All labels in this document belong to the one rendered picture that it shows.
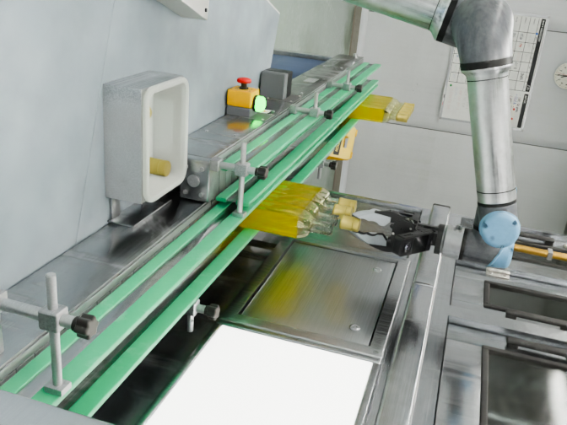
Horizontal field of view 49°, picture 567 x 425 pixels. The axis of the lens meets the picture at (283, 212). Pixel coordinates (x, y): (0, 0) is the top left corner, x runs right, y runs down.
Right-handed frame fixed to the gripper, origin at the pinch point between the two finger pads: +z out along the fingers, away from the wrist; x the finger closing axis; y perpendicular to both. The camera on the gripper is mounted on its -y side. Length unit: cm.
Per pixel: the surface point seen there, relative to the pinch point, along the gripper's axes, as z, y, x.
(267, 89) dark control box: 42, 47, 21
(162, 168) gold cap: 36.9, -27.4, 12.7
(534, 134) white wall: -80, 588, -59
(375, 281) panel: -6.9, -0.4, -12.9
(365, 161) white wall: 98, 588, -122
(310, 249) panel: 12.1, 8.8, -12.2
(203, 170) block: 30.8, -20.3, 11.8
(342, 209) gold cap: 4.5, 4.5, 1.5
